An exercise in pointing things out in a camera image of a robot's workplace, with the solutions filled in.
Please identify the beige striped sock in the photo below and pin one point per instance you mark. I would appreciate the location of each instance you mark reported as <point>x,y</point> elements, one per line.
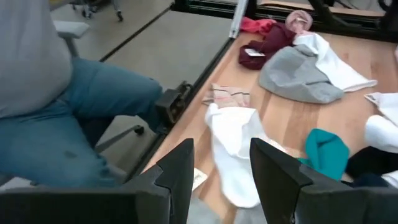
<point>228,95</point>

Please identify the white aluminium post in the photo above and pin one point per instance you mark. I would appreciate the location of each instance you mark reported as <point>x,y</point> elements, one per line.
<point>237,18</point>

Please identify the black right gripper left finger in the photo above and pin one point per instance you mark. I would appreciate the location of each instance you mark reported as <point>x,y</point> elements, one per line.
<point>177,174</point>

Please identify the white cloth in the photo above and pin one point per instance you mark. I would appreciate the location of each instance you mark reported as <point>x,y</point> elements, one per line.
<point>233,149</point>

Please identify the light pink garment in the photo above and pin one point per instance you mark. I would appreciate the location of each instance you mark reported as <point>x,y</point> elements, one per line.
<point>298,20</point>

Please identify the white waffle-knit towel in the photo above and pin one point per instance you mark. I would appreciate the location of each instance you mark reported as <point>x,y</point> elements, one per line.
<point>385,127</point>

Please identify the black sock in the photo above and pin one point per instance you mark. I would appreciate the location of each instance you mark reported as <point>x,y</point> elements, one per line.
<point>370,160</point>

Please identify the grey sock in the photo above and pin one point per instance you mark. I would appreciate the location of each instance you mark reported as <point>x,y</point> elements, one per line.
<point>199,213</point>

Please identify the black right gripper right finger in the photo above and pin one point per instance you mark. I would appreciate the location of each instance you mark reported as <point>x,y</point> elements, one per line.
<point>273,174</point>

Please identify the black chair wheel base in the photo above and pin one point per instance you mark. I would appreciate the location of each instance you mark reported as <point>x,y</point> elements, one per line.
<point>118,14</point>

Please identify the light grey garment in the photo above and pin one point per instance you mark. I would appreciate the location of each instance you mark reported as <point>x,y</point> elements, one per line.
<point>295,77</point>

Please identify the dark maroon garment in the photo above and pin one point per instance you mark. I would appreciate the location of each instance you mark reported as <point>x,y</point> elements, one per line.
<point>270,43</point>

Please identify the hot pink sock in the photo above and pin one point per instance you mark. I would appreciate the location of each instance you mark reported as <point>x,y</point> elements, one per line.
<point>256,25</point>

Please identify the teal sock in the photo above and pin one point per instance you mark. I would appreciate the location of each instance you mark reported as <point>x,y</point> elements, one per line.
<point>326,152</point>

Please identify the navy blue garment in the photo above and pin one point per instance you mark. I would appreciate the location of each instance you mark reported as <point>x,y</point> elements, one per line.
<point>367,180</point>

